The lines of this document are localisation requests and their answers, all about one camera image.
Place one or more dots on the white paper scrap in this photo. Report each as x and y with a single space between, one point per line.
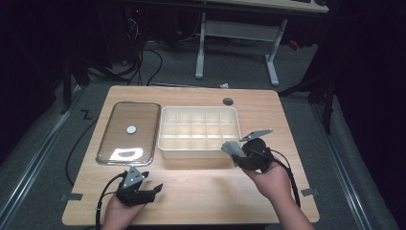
224 85

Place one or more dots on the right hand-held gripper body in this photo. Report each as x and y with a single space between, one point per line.
257 155

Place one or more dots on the clear plastic box lid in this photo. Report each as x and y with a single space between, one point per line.
130 132

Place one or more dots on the person's right hand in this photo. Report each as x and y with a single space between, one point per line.
273 183

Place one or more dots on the grey tape patch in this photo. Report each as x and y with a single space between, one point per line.
72 197
310 192

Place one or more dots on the grey ankle sock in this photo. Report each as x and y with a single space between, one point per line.
233 148

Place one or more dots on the white frame desk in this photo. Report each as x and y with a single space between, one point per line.
239 30

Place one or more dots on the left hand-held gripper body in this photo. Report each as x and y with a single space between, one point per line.
132 188

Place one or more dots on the white divided storage box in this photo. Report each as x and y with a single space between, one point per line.
198 132

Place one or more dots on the small red object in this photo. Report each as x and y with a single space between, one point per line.
294 45

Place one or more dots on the person's left hand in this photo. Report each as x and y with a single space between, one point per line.
119 214

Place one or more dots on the metal floor rail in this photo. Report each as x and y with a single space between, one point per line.
35 153
341 166

